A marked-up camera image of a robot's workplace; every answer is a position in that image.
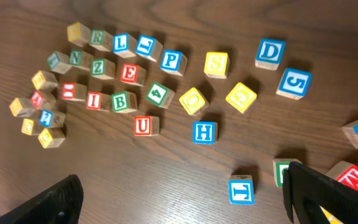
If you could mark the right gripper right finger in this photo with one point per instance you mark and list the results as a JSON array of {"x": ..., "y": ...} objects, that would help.
[{"x": 306, "y": 191}]

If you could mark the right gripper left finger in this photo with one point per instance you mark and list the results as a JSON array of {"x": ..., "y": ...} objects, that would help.
[{"x": 60, "y": 204}]

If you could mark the green N block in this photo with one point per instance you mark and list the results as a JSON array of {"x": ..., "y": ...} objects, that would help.
[{"x": 81, "y": 59}]

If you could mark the red E block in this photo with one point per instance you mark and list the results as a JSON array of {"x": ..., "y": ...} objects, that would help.
[{"x": 133, "y": 74}]

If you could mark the yellow X block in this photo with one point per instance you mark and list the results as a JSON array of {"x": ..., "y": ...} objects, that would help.
[{"x": 331, "y": 218}]

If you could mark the red M block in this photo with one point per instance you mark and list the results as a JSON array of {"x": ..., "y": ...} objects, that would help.
[{"x": 345, "y": 173}]

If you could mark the yellow O block left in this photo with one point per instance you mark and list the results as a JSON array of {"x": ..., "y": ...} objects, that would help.
[{"x": 51, "y": 137}]

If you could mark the yellow o block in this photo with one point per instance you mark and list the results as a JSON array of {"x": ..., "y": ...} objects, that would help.
[
  {"x": 193, "y": 101},
  {"x": 51, "y": 137}
]

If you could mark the green J block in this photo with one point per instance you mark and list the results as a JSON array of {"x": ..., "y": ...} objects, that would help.
[{"x": 279, "y": 165}]

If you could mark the yellow C block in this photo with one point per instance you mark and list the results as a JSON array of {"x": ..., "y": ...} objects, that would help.
[{"x": 31, "y": 127}]

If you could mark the yellow K block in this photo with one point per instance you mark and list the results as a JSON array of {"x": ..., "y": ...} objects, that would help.
[{"x": 22, "y": 107}]

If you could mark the red A block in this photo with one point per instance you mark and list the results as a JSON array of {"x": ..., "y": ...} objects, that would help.
[{"x": 43, "y": 100}]

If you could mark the red I block upright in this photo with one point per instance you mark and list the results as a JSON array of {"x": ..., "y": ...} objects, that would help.
[{"x": 98, "y": 101}]

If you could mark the blue I block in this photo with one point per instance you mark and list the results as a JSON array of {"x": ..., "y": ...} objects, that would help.
[{"x": 241, "y": 190}]

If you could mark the red U block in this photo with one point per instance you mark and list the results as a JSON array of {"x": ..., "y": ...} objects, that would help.
[{"x": 146, "y": 126}]

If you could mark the red I block sideways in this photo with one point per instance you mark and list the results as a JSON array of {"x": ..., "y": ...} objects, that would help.
[{"x": 74, "y": 91}]

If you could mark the green B block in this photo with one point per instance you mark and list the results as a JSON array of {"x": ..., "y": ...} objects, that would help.
[{"x": 124, "y": 102}]

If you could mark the yellow S block left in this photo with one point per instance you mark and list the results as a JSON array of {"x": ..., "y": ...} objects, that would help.
[{"x": 43, "y": 80}]

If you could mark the yellow s block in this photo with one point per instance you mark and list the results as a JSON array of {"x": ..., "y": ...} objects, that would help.
[
  {"x": 43, "y": 80},
  {"x": 217, "y": 65}
]

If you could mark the blue 5 block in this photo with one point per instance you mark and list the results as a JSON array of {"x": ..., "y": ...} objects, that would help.
[{"x": 294, "y": 83}]

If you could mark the green Z block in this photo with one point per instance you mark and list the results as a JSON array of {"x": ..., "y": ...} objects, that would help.
[{"x": 103, "y": 69}]

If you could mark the green 7 block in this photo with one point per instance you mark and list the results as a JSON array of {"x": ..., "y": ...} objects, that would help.
[{"x": 59, "y": 62}]

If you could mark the green 4 block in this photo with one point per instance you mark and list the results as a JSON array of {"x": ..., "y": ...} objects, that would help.
[{"x": 160, "y": 95}]

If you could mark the yellow G block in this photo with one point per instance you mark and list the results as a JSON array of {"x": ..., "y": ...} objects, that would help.
[{"x": 241, "y": 97}]

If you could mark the blue H block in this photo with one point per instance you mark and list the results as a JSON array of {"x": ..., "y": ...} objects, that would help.
[{"x": 205, "y": 132}]

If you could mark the yellow O block centre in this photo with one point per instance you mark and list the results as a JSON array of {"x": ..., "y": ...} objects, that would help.
[{"x": 193, "y": 101}]

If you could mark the green R block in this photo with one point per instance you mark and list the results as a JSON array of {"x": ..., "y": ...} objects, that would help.
[{"x": 101, "y": 40}]

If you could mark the blue L block upright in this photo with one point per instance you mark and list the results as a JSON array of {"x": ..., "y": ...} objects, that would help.
[{"x": 124, "y": 45}]

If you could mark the yellow W block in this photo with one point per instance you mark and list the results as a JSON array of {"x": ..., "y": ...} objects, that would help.
[{"x": 78, "y": 34}]

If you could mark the blue D block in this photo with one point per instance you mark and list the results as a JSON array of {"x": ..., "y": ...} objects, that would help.
[{"x": 269, "y": 54}]

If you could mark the blue L block rotated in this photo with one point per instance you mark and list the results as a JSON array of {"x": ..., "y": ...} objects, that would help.
[{"x": 149, "y": 47}]

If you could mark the blue P block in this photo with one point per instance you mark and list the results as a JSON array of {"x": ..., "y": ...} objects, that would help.
[{"x": 173, "y": 62}]

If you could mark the yellow S block right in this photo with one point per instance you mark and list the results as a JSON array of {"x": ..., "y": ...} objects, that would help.
[{"x": 217, "y": 65}]

